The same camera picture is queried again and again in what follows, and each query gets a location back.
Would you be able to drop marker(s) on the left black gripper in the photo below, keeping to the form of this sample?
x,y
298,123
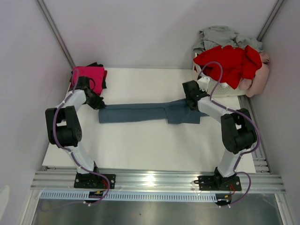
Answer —
x,y
99,103

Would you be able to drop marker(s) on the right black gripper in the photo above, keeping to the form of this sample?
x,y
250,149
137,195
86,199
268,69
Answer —
x,y
201,91

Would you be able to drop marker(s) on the blue grey t shirt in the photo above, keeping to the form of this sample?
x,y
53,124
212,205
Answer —
x,y
175,112

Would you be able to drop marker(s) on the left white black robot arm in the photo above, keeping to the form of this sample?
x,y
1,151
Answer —
x,y
63,126

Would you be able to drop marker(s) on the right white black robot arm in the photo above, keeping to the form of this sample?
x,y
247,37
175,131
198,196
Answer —
x,y
238,131

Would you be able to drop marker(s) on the folded pink t shirt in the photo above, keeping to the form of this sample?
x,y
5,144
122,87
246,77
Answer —
x,y
91,73

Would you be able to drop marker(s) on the white plastic laundry basket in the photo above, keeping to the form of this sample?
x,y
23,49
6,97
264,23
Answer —
x,y
222,90

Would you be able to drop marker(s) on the folded black t shirt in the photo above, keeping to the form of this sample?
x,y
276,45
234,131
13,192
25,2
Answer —
x,y
103,75

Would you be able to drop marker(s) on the light pink t shirt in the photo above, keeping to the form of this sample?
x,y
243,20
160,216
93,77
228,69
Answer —
x,y
257,85

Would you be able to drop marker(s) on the left corner aluminium profile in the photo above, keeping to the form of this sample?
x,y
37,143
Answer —
x,y
55,31

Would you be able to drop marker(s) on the corner aluminium profile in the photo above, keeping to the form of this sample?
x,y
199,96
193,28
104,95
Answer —
x,y
55,31
270,19

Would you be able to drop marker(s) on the right corner aluminium profile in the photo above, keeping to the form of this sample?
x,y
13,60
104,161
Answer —
x,y
270,19

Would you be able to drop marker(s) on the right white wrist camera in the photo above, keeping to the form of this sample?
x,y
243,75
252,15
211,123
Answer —
x,y
203,83

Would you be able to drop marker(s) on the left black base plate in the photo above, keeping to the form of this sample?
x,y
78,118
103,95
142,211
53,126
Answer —
x,y
91,181

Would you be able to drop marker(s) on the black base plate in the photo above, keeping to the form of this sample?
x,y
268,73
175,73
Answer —
x,y
91,181
206,184

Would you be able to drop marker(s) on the aluminium mounting rail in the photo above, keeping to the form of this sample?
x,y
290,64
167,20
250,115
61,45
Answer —
x,y
153,181

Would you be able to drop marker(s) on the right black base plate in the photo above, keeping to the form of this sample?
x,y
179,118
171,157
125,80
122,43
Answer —
x,y
206,184

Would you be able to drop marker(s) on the right side aluminium rail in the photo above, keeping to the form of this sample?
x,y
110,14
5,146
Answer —
x,y
259,156

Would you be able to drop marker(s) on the white slotted cable duct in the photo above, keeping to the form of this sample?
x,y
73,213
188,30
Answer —
x,y
130,196

